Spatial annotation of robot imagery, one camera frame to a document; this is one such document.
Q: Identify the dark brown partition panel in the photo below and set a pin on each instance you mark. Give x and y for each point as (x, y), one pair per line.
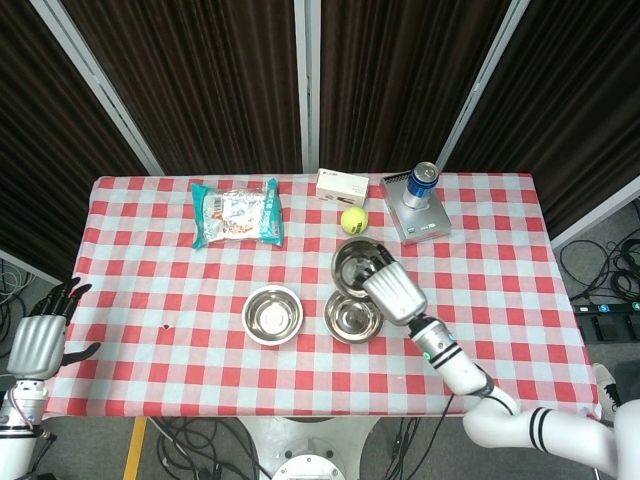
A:
(395, 80)
(45, 150)
(575, 100)
(200, 85)

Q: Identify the white black sneaker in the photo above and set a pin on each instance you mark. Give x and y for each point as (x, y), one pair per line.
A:
(607, 387)

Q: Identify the yellow tennis ball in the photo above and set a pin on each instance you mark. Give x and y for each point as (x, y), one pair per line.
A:
(355, 220)

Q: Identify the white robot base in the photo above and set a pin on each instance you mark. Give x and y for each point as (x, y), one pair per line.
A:
(305, 445)

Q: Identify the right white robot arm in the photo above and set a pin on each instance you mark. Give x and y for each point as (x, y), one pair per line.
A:
(500, 420)

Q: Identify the silver metal box device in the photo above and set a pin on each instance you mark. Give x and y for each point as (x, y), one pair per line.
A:
(425, 225)

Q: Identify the red white checkered tablecloth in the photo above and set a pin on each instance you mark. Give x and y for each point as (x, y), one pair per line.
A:
(200, 370)

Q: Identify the teal snack bag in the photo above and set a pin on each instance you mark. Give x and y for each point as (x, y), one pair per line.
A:
(237, 212)

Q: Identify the white partition frame post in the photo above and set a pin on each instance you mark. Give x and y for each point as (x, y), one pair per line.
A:
(480, 90)
(306, 85)
(100, 90)

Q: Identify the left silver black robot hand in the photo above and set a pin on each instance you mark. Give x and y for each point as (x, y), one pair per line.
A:
(35, 345)

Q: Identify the white cardboard box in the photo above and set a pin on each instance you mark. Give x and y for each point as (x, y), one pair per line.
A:
(342, 186)

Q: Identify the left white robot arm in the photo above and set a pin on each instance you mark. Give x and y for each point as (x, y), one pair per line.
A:
(17, 430)

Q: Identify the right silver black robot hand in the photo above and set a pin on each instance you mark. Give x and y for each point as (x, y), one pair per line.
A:
(395, 295)

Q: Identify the blue drink can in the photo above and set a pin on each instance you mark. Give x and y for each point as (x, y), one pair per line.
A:
(421, 187)

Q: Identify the stainless steel metal bowl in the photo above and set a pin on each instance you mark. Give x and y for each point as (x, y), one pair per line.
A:
(347, 260)
(350, 322)
(272, 316)

